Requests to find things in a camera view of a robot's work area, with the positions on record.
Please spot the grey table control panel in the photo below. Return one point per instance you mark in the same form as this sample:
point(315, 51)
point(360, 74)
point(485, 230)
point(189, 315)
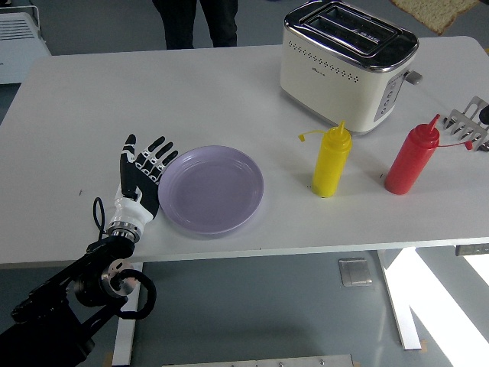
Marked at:
point(471, 250)

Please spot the person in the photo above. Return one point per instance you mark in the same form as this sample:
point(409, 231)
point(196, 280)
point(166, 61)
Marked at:
point(179, 23)

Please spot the silver floor socket cover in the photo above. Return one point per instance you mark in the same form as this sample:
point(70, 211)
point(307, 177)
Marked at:
point(355, 272)

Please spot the slice of brown bread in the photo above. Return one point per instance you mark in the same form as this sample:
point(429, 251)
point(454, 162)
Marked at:
point(431, 13)

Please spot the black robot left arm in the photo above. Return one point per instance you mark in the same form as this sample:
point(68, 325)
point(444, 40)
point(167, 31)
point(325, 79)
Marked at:
point(57, 306)

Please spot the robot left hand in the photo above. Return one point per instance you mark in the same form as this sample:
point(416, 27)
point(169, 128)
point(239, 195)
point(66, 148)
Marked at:
point(147, 195)

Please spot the white table leg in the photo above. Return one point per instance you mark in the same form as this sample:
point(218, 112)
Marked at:
point(401, 306)
point(126, 336)

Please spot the cream toaster with chrome top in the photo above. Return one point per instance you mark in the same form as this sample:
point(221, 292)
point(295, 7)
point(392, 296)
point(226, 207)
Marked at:
point(324, 91)

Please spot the yellow squeeze bottle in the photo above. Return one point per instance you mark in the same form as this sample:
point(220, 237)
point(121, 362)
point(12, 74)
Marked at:
point(328, 168)

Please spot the purple plastic plate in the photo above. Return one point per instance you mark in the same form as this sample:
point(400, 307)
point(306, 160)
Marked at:
point(210, 191)

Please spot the red squeeze bottle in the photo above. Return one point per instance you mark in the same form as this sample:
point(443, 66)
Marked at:
point(407, 164)

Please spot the white slatted heater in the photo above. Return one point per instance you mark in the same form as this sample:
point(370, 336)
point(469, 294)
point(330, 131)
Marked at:
point(19, 42)

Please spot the metal toast rack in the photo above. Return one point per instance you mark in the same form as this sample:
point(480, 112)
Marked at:
point(464, 124)

